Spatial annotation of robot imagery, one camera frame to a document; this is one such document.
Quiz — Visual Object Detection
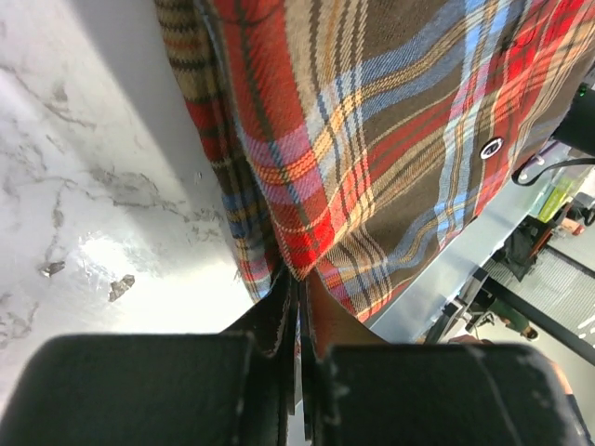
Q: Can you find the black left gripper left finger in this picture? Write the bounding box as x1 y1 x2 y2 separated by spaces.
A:
1 272 296 445

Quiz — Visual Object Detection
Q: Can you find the plaid long sleeve shirt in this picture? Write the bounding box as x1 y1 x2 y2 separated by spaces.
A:
155 1 594 320

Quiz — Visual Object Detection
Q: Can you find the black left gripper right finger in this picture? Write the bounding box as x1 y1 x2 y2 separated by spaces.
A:
298 275 590 445

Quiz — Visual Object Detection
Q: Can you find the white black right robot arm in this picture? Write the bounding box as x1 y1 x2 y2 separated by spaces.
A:
552 66 595 157

